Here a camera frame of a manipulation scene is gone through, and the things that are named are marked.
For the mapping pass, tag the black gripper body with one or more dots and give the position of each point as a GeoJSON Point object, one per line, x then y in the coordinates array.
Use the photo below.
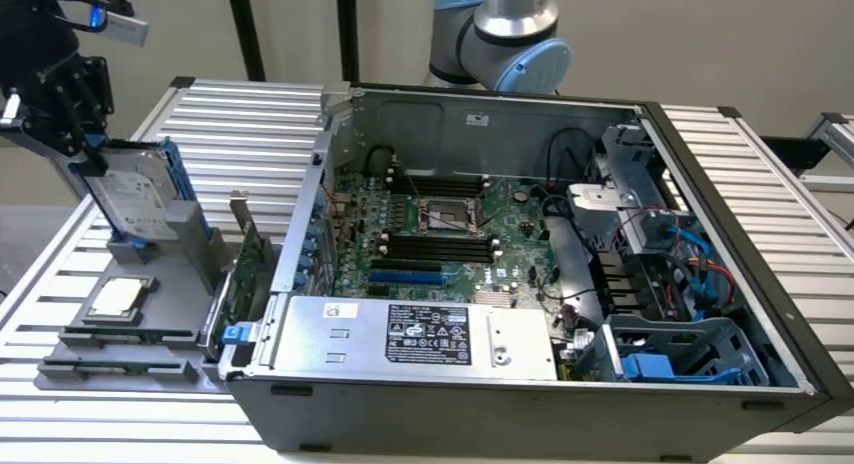
{"type": "Point", "coordinates": [36, 39]}

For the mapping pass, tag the disk with blue carrier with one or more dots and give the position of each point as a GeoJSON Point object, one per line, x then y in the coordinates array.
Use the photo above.
{"type": "Point", "coordinates": [136, 194]}

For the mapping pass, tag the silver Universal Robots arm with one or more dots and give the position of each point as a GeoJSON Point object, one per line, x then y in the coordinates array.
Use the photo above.
{"type": "Point", "coordinates": [507, 29]}

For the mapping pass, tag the blue-grey disk bay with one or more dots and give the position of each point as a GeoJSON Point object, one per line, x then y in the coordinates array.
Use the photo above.
{"type": "Point", "coordinates": [680, 349]}

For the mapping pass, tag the black stand pole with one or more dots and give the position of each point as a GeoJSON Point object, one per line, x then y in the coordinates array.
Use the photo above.
{"type": "Point", "coordinates": [245, 31]}
{"type": "Point", "coordinates": [348, 31]}

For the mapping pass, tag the silver CPU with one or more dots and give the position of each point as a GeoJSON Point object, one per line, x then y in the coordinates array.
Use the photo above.
{"type": "Point", "coordinates": [119, 298]}

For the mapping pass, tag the grey parts rack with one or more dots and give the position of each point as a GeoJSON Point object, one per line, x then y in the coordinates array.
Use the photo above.
{"type": "Point", "coordinates": [167, 284]}

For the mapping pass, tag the green graphics card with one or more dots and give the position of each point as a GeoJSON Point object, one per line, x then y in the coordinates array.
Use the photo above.
{"type": "Point", "coordinates": [243, 274]}

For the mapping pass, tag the blue case latch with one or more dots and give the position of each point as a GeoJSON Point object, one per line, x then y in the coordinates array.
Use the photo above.
{"type": "Point", "coordinates": [237, 334]}

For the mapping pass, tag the green RAM stick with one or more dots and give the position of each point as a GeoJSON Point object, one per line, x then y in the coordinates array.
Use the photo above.
{"type": "Point", "coordinates": [113, 369]}

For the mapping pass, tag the black RAM slot bank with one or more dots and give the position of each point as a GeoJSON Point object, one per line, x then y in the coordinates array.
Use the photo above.
{"type": "Point", "coordinates": [436, 248]}
{"type": "Point", "coordinates": [436, 184]}

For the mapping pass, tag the black expansion slot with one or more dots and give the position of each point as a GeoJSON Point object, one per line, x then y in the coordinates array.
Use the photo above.
{"type": "Point", "coordinates": [406, 265]}

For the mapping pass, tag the CPU socket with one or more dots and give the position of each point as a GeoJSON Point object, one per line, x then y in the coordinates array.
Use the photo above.
{"type": "Point", "coordinates": [448, 215]}

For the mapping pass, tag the blue expansion slot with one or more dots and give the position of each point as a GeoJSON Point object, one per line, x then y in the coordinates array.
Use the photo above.
{"type": "Point", "coordinates": [407, 279]}

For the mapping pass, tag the green motherboard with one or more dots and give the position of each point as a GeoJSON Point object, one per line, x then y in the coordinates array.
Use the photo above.
{"type": "Point", "coordinates": [460, 254]}

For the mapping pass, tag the silver power supply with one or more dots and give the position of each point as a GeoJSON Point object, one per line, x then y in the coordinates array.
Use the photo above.
{"type": "Point", "coordinates": [400, 341]}

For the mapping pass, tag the silver chipset heatsink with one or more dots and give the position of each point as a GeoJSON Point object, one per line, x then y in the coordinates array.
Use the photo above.
{"type": "Point", "coordinates": [495, 300]}

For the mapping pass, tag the silver metal drive cage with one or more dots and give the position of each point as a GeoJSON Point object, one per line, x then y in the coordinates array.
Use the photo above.
{"type": "Point", "coordinates": [627, 194]}

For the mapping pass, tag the black open PC case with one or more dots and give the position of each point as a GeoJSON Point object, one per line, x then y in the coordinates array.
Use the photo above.
{"type": "Point", "coordinates": [507, 414]}

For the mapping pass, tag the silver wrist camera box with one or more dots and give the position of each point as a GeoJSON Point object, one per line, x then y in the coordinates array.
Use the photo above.
{"type": "Point", "coordinates": [125, 30]}

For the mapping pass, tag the aluminium side table frame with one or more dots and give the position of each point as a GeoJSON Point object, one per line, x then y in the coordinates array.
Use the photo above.
{"type": "Point", "coordinates": [827, 149]}

